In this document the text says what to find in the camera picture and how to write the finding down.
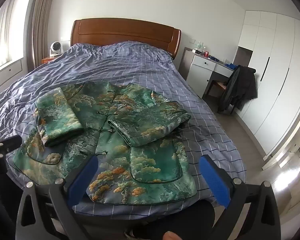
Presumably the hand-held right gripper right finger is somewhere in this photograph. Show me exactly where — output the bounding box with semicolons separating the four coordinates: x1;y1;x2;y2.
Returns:
199;154;282;240

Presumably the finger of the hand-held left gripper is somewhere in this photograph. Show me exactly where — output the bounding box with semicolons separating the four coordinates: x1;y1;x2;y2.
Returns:
0;134;23;156

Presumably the white window cabinet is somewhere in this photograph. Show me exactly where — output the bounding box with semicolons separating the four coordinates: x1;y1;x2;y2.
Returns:
0;59;24;96

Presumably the brown curtain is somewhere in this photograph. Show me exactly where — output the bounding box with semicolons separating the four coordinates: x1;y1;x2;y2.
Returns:
27;0;59;68

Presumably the wooden bed headboard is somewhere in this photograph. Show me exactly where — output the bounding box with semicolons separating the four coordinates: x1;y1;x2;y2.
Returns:
70;18;182;60

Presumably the bed with blue checked cover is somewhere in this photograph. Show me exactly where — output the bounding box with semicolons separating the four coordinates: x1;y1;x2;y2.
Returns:
0;41;247;222

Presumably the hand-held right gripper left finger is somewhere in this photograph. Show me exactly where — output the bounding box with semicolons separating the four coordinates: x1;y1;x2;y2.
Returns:
15;155;99;240

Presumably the wooden chair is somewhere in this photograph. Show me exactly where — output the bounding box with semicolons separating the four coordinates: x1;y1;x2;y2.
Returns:
206;79;236;113

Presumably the small white fan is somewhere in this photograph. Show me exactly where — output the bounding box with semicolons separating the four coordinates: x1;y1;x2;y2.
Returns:
49;41;63;57

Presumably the wooden nightstand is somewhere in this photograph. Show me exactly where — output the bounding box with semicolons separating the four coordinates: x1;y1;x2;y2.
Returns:
41;56;58;66

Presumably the green printed padded jacket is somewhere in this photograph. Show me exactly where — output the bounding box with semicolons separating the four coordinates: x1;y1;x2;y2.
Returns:
13;81;198;205

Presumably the window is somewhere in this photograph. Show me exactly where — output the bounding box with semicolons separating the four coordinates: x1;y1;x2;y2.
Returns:
0;0;24;68

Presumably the white desk with drawer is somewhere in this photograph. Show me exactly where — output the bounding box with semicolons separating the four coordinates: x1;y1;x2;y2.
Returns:
178;47;237;99

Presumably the white wardrobe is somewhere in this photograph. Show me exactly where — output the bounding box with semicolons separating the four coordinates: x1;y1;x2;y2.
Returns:
233;10;300;156

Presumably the person's right hand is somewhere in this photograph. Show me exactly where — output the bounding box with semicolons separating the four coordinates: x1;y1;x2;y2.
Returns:
162;231;184;240

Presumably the black jacket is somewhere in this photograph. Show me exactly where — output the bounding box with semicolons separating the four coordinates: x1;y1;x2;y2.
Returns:
217;65;258;113

